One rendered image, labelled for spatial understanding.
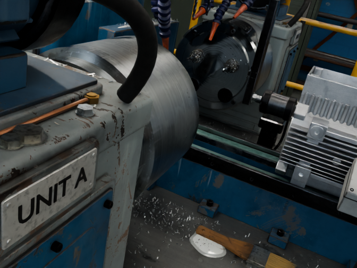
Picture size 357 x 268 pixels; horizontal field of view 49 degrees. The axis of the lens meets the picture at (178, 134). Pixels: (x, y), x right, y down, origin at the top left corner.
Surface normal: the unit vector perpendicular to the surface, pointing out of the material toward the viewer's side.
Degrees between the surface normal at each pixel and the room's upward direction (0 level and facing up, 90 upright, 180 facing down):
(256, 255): 0
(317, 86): 90
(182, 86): 51
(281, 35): 90
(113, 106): 0
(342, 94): 90
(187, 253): 0
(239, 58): 90
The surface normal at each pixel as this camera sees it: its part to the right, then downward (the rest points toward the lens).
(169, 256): 0.18, -0.89
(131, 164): 0.89, 0.32
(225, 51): -0.41, 0.31
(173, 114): 0.89, -0.07
